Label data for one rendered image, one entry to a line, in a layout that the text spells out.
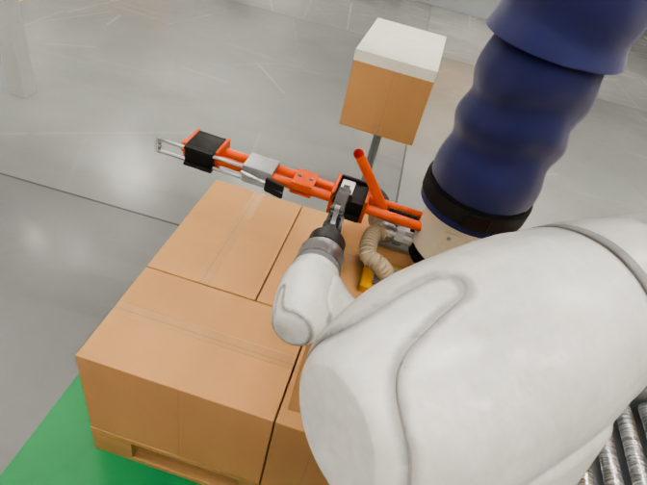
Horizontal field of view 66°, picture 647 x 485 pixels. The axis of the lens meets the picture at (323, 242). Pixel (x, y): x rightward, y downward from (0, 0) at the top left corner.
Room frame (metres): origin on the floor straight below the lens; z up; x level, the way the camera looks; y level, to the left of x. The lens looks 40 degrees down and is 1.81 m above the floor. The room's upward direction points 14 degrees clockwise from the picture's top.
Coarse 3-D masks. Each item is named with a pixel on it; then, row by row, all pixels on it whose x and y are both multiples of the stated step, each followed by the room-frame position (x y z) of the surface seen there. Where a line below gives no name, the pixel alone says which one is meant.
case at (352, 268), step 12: (348, 228) 0.99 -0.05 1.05; (360, 228) 1.01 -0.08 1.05; (348, 240) 0.95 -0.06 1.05; (348, 252) 0.90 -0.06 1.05; (384, 252) 0.94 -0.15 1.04; (396, 252) 0.95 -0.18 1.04; (348, 264) 0.86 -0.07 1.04; (360, 264) 0.87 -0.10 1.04; (396, 264) 0.91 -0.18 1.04; (408, 264) 0.92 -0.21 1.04; (348, 276) 0.82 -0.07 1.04; (360, 276) 0.83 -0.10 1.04; (348, 288) 0.78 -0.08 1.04; (300, 372) 0.70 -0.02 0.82; (288, 408) 0.70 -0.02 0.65
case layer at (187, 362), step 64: (256, 192) 1.73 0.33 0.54; (192, 256) 1.26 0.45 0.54; (256, 256) 1.34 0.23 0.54; (128, 320) 0.92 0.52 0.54; (192, 320) 0.98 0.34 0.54; (256, 320) 1.05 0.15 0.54; (128, 384) 0.75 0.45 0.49; (192, 384) 0.77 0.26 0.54; (256, 384) 0.82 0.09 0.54; (192, 448) 0.74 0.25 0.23; (256, 448) 0.72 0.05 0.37
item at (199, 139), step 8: (192, 136) 0.97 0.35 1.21; (200, 136) 0.98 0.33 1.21; (208, 136) 0.99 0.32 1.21; (216, 136) 1.00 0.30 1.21; (184, 144) 0.94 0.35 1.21; (192, 144) 0.94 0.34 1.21; (200, 144) 0.94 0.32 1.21; (208, 144) 0.95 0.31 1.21; (216, 144) 0.96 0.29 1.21; (224, 144) 0.97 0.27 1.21; (184, 152) 0.94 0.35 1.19; (216, 152) 0.93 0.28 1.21; (224, 152) 0.97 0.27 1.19; (216, 160) 0.93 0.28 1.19
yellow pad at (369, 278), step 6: (366, 270) 0.83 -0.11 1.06; (372, 270) 0.84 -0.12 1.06; (396, 270) 0.85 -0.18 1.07; (366, 276) 0.81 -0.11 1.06; (372, 276) 0.82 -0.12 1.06; (360, 282) 0.79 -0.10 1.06; (366, 282) 0.80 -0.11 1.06; (372, 282) 0.80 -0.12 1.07; (360, 288) 0.78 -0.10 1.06; (366, 288) 0.78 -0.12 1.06
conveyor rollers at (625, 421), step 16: (624, 416) 1.03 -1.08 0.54; (640, 416) 1.07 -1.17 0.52; (624, 432) 0.97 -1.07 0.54; (608, 448) 0.89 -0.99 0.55; (624, 448) 0.92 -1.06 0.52; (640, 448) 0.92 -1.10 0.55; (608, 464) 0.84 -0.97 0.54; (640, 464) 0.86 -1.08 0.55; (592, 480) 0.77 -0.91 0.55; (608, 480) 0.79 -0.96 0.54; (640, 480) 0.81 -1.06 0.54
